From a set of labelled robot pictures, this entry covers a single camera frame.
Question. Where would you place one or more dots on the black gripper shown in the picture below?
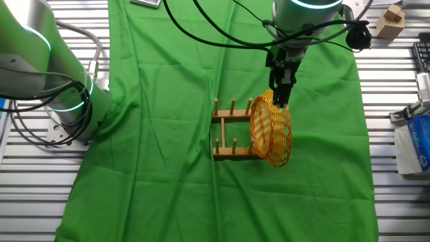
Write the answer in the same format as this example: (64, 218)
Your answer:
(277, 72)

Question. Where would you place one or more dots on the wooden dish rack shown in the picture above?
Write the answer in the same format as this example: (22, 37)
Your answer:
(231, 115)

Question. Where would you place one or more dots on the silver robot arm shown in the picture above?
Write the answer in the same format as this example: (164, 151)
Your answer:
(30, 50)

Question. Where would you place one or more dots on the wooden block puzzle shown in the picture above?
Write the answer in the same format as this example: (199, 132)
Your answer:
(388, 28)

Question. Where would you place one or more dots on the blue white tissue box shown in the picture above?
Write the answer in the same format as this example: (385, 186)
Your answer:
(401, 151)

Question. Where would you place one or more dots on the blue tissue pack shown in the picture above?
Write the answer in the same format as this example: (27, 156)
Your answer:
(420, 141)

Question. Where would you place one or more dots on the green cloth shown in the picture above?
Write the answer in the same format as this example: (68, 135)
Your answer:
(151, 168)

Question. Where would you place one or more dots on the silver digital kitchen scale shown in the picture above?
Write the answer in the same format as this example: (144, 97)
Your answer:
(148, 2)

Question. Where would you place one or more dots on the aluminium camera bracket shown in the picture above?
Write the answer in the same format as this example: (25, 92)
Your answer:
(403, 114)

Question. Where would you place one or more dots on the silver tripod camera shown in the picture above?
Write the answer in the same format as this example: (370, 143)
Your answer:
(424, 84)

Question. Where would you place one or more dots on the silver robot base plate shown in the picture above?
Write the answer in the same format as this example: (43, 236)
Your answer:
(55, 134)

